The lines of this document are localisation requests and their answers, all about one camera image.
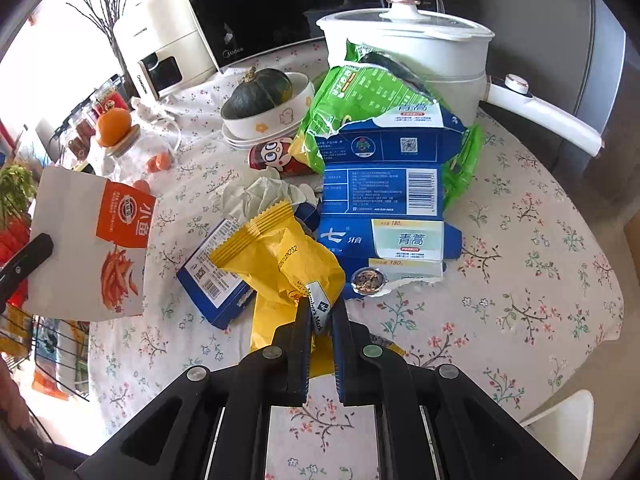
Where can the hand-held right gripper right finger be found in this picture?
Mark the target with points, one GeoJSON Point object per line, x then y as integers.
{"type": "Point", "coordinates": [341, 355]}

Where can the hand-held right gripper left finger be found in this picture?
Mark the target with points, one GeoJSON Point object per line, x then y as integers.
{"type": "Point", "coordinates": [302, 360]}

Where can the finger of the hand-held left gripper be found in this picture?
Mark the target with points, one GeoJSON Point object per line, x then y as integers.
{"type": "Point", "coordinates": [30, 257]}

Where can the white orange paper bag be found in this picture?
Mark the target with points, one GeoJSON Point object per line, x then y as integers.
{"type": "Point", "coordinates": [85, 240]}

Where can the yellow snack packet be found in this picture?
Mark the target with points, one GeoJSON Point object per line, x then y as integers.
{"type": "Point", "coordinates": [290, 265]}

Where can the torn blue toothpaste box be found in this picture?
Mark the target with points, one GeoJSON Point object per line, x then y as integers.
{"type": "Point", "coordinates": [385, 200]}

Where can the white tissue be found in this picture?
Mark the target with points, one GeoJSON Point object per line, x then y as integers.
{"type": "Point", "coordinates": [255, 195]}

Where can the red cartoon drink can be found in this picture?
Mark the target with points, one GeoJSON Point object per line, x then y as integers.
{"type": "Point", "coordinates": [270, 155]}

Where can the green snack bag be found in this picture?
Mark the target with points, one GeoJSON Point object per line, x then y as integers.
{"type": "Point", "coordinates": [360, 90]}

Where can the small round metal cap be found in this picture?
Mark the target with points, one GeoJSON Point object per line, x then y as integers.
{"type": "Point", "coordinates": [369, 282]}

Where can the small blue cardboard box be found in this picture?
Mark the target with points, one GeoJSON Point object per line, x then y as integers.
{"type": "Point", "coordinates": [215, 280]}

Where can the glass jar with wooden lid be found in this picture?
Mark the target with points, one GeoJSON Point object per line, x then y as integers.
{"type": "Point", "coordinates": [135, 160]}

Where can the row of glass storage jars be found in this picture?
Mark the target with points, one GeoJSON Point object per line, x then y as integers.
{"type": "Point", "coordinates": [87, 120]}

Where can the orange fruit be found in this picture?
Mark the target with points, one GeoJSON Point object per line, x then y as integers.
{"type": "Point", "coordinates": [114, 126]}

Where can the floral tablecloth table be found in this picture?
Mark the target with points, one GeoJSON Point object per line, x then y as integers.
{"type": "Point", "coordinates": [525, 270]}

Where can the white chair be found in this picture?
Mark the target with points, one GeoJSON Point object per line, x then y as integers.
{"type": "Point", "coordinates": [565, 430]}

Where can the white flower print bowl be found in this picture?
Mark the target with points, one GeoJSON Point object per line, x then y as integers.
{"type": "Point", "coordinates": [270, 122]}

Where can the white countertop appliance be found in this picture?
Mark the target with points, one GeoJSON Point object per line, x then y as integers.
{"type": "Point", "coordinates": [160, 45]}

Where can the dried branches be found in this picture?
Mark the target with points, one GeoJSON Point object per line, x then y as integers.
{"type": "Point", "coordinates": [102, 15]}

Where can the dark green pumpkin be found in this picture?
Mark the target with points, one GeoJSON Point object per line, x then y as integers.
{"type": "Point", "coordinates": [257, 92]}

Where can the white electric cooking pot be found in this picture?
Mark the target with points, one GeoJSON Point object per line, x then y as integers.
{"type": "Point", "coordinates": [425, 45]}

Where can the white microwave oven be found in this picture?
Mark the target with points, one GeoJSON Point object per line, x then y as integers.
{"type": "Point", "coordinates": [270, 5]}

